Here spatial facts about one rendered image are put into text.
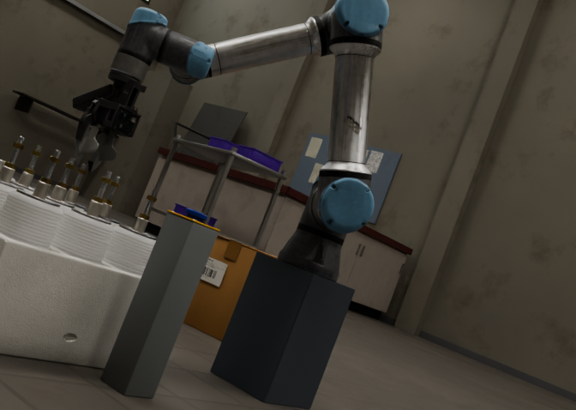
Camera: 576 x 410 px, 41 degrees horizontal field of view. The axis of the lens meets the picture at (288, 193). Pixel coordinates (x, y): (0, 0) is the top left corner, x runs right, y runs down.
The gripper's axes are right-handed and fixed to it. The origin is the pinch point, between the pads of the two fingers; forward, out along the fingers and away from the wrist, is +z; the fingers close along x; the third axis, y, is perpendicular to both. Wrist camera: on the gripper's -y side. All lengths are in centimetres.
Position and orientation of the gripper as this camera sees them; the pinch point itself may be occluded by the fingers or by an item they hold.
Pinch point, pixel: (83, 162)
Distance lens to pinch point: 171.5
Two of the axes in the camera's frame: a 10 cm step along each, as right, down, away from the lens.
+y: 7.9, 2.6, -5.6
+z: -3.6, 9.3, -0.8
